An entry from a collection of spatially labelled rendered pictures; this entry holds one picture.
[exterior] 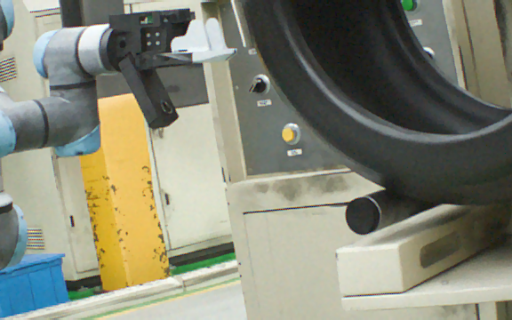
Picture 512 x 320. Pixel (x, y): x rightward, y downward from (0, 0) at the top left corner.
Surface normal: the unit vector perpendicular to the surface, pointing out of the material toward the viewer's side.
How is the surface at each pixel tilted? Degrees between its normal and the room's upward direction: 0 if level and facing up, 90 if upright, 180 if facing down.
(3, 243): 101
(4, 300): 90
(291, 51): 94
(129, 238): 89
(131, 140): 90
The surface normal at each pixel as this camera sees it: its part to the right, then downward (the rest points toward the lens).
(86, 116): 0.66, 0.06
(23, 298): 0.77, -0.10
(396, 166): -0.58, 0.32
